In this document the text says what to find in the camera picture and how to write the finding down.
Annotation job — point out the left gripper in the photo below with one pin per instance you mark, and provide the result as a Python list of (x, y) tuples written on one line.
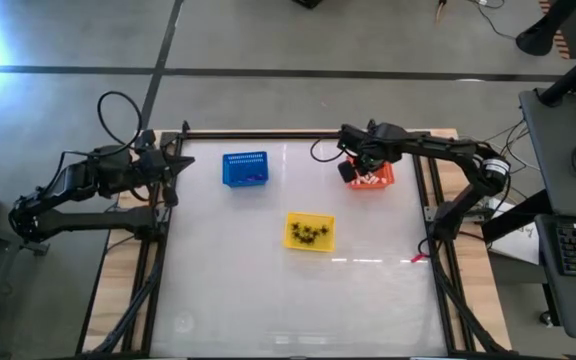
[(153, 165)]

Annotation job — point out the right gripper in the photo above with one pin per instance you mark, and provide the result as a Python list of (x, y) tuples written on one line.
[(373, 147)]

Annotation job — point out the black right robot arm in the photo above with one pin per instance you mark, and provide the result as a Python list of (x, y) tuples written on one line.
[(448, 150)]

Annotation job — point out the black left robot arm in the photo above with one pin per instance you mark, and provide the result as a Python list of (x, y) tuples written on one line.
[(68, 220)]

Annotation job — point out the orange plastic basket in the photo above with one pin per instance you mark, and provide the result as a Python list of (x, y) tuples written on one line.
[(385, 180)]

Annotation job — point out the blue plastic basket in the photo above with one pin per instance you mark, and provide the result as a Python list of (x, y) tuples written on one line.
[(245, 170)]

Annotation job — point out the yellow plastic basket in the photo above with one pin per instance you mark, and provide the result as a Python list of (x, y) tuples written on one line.
[(330, 243)]

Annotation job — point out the wooden table board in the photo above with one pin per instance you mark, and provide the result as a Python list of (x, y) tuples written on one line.
[(103, 300)]

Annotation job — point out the black floor object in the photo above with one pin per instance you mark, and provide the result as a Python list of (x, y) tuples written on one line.
[(308, 2)]

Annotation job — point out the black desk support beam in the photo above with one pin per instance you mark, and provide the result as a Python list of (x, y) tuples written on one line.
[(518, 217)]

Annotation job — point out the white paper sheet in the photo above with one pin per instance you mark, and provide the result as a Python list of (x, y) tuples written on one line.
[(515, 245)]

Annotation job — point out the wooden stick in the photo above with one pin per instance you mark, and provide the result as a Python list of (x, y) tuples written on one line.
[(440, 10)]

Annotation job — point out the large grey side desk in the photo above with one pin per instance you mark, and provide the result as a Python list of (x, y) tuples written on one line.
[(548, 150)]

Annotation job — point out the black stand foot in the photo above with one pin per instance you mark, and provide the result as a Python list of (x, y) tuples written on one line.
[(533, 40)]

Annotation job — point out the small grey side desk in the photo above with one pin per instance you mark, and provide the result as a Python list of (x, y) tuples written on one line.
[(553, 300)]

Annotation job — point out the black diagonal pole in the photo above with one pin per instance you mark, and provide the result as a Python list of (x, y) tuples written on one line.
[(573, 75)]

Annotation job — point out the black caster wheel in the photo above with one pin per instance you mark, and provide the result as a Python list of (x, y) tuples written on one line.
[(545, 317)]

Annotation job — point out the striped hazard strip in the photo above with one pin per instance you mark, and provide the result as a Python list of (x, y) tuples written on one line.
[(562, 45)]

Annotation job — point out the black frame clamp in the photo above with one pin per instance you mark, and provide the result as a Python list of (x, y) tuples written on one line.
[(371, 124), (184, 126)]

